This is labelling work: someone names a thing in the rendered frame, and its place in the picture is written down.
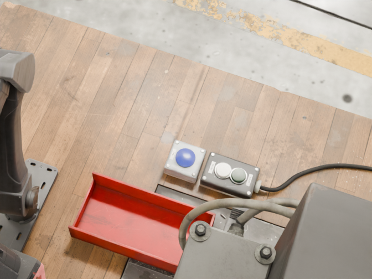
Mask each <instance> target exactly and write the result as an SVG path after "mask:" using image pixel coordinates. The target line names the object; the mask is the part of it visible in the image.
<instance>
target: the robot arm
mask: <svg viewBox="0 0 372 279"><path fill-rule="evenodd" d="M34 75H35V57H34V54H33V53H29V52H21V51H13V50H5V49H0V228H1V227H2V229H1V231H0V279H36V277H37V278H38V279H46V278H45V271H44V265H43V264H42V263H41V262H40V261H39V260H37V259H36V258H34V257H31V256H29V255H27V254H24V253H22V250H23V248H24V246H25V244H26V242H27V240H28V237H29V235H30V233H31V231H32V229H33V227H34V225H35V222H36V220H37V218H38V216H39V214H40V212H41V210H42V208H43V206H44V203H45V201H46V199H47V197H48V195H49V193H50V191H51V189H52V186H53V184H54V182H55V180H56V178H57V176H58V173H59V172H58V169H57V168H56V167H54V166H51V165H48V164H45V163H42V162H40V161H36V160H34V159H31V158H29V159H27V160H26V161H24V157H23V150H22V129H21V107H22V100H23V96H24V94H25V93H29V92H30V90H31V88H32V85H33V81H34ZM32 164H33V165H35V166H32ZM48 170H50V171H51V172H49V171H48ZM44 184H45V186H44V188H43V189H42V187H43V185H44ZM20 234H21V237H20V239H19V240H18V237H19V235H20Z"/></svg>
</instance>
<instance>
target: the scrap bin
mask: <svg viewBox="0 0 372 279"><path fill-rule="evenodd" d="M92 177H93V180H92V182H91V184H90V187H89V189H88V191H87V193H86V196H85V198H84V201H83V203H82V205H81V207H80V209H79V212H78V214H77V216H76V218H75V221H74V223H73V225H72V226H71V225H69V226H68V229H69V232H70V235H71V237H73V238H76V239H78V240H81V241H84V242H87V243H89V244H93V245H95V246H98V247H101V248H103V249H106V250H109V251H112V252H115V253H117V254H120V255H123V256H126V257H129V258H131V259H134V260H137V261H140V262H143V263H146V264H148V265H151V266H154V267H157V268H160V269H162V270H165V271H168V272H171V273H174V274H175V272H176V269H177V267H178V264H179V261H180V258H181V256H182V253H183V250H182V248H181V246H180V244H179V240H178V234H179V228H180V225H181V223H182V221H183V219H184V217H185V216H186V215H187V214H188V213H189V212H190V211H191V210H193V209H194V208H196V207H195V206H192V205H189V204H186V203H183V202H181V201H178V200H175V199H172V198H169V197H166V196H164V195H160V194H157V193H154V192H152V191H149V190H146V189H143V188H140V187H137V186H135V185H132V184H128V183H125V182H123V181H120V180H117V179H114V178H111V177H108V176H106V175H103V174H100V173H96V172H94V171H93V172H92ZM215 216H216V214H215V213H212V212H209V211H207V212H205V213H203V214H201V215H199V216H197V217H196V218H195V219H194V220H193V221H192V222H191V223H190V225H189V227H188V230H187V234H186V240H187V239H188V236H189V233H190V232H189V230H190V227H191V225H192V224H193V223H194V222H196V221H204V222H206V223H208V224H209V226H211V227H213V224H214V220H215Z"/></svg>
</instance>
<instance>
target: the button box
mask: <svg viewBox="0 0 372 279"><path fill-rule="evenodd" d="M220 163H226V164H228V165H229V167H230V169H231V171H230V174H229V176H227V177H225V178H223V177H220V176H218V175H217V173H216V167H217V165H218V164H220ZM236 168H241V169H243V170H244V171H245V173H246V178H245V180H244V181H243V182H241V183H237V182H235V181H233V180H232V178H231V173H232V171H233V170H234V169H236ZM327 168H356V169H363V170H368V171H372V167H370V166H363V165H358V164H347V163H332V164H324V165H321V166H317V167H313V168H310V169H306V170H304V171H301V172H299V173H297V174H295V175H293V176H292V177H291V178H290V179H288V180H287V181H286V182H284V183H283V184H282V185H280V186H279V187H276V188H269V187H265V186H262V185H261V182H262V181H261V180H258V181H257V178H258V176H259V172H260V168H259V167H255V166H252V165H250V164H247V163H244V162H241V161H238V160H235V159H232V158H229V157H226V156H223V155H220V154H217V153H214V152H210V154H209V157H208V160H207V162H206V165H205V168H204V170H203V174H202V175H201V179H200V186H202V187H204V188H208V189H211V190H214V191H216V192H219V193H222V194H225V195H228V196H231V197H234V198H240V199H251V196H252V193H253V191H254V192H255V193H258V192H259V189H260V190H264V191H267V192H278V191H280V190H282V189H284V188H285V187H287V186H288V185H289V184H291V183H292V182H293V181H294V180H295V179H297V178H299V177H301V176H303V175H306V174H308V173H312V172H315V171H319V170H322V169H327Z"/></svg>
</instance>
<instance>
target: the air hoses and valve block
mask: <svg viewBox="0 0 372 279"><path fill-rule="evenodd" d="M299 203H300V200H297V199H293V198H272V199H267V200H264V201H260V200H252V199H240V198H226V199H217V200H211V201H208V202H206V203H203V204H201V205H199V206H197V207H196V208H194V209H193V210H191V211H190V212H189V213H188V214H187V215H186V216H185V217H184V219H183V221H182V223H181V225H180V228H179V234H178V240H179V244H180V246H181V248H182V250H184V247H185V245H186V242H187V240H186V234H187V230H188V227H189V225H190V223H191V222H192V221H193V220H194V219H195V218H196V217H197V216H199V215H201V214H203V213H205V212H207V211H210V210H214V209H219V208H247V209H248V210H247V211H245V212H244V213H243V214H242V215H240V216H239V217H238V218H236V219H235V221H236V222H237V224H240V225H242V226H244V225H245V223H246V222H248V221H249V220H250V219H251V218H253V217H254V216H255V215H257V214H259V213H261V212H263V211H267V212H271V213H275V214H278V215H282V216H284V217H287V218H289V219H290V218H291V217H292V215H293V213H294V212H295V211H294V210H292V209H289V208H287V207H291V208H295V209H296V208H297V206H298V205H299Z"/></svg>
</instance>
